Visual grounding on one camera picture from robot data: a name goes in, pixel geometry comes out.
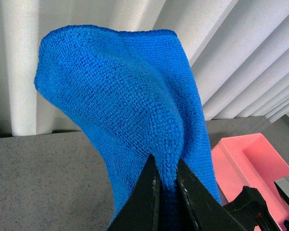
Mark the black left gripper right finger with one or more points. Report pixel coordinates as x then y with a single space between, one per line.
198 210

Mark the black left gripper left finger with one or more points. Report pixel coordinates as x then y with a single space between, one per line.
141 211

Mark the blue microfiber cloth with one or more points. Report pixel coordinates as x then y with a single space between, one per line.
133 94

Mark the pink plastic box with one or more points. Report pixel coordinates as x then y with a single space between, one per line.
250 160

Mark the white pleated curtain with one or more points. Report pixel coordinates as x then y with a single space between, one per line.
238 51

